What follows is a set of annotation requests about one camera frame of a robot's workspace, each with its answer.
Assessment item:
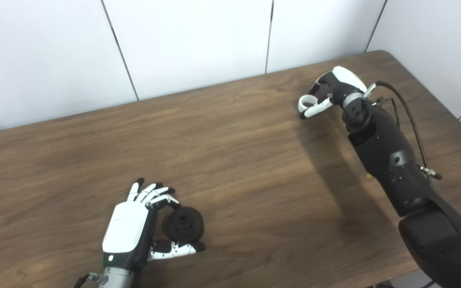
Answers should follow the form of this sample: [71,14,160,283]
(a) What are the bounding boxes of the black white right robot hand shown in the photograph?
[298,66,369,120]

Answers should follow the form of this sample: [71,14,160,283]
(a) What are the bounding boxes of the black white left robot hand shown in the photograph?
[102,178,206,270]

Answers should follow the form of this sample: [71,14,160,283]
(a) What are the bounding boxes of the white plastic ring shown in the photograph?
[298,95,317,114]

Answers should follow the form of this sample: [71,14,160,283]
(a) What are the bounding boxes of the round black plastic part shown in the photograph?
[162,206,205,244]

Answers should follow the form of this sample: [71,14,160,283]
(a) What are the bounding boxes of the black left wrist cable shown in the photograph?
[73,272,108,288]

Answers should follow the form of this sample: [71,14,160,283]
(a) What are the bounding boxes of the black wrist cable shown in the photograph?
[73,272,108,288]
[365,80,443,180]

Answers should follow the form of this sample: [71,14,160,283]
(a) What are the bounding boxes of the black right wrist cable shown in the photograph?
[365,80,443,180]

